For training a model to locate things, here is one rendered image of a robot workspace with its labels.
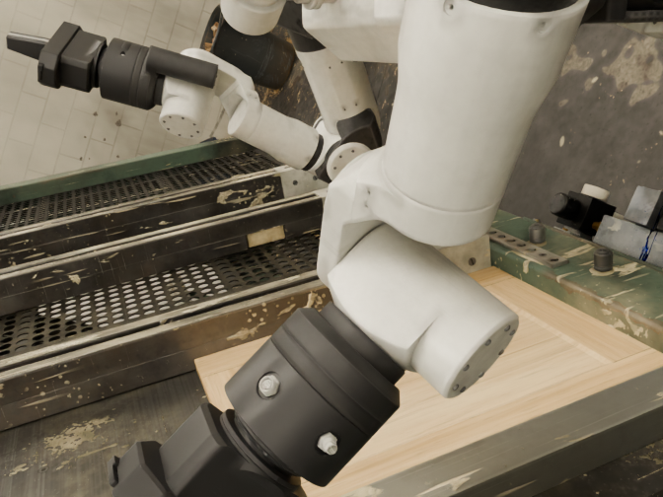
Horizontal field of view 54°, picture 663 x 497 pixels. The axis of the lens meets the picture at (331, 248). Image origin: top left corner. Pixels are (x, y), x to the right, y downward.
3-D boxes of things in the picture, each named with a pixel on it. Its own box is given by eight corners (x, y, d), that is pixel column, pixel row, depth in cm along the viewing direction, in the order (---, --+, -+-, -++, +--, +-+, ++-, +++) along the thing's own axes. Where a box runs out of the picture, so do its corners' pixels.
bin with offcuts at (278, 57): (305, 31, 502) (226, -5, 474) (286, 95, 502) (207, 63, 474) (282, 42, 549) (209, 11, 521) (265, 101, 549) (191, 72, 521)
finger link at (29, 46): (7, 29, 90) (53, 42, 91) (8, 49, 92) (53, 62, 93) (2, 35, 89) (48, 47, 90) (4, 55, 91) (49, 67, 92)
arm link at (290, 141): (237, 127, 106) (331, 175, 115) (244, 157, 98) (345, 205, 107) (269, 72, 102) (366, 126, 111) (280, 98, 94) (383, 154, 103)
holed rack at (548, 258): (568, 262, 93) (568, 259, 93) (552, 268, 92) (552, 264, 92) (261, 129, 240) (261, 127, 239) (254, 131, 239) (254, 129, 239)
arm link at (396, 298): (370, 455, 34) (517, 297, 34) (247, 321, 39) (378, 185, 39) (411, 468, 44) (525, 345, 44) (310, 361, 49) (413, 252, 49)
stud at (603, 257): (617, 270, 88) (617, 249, 87) (602, 275, 88) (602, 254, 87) (603, 264, 91) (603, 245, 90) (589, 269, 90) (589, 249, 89)
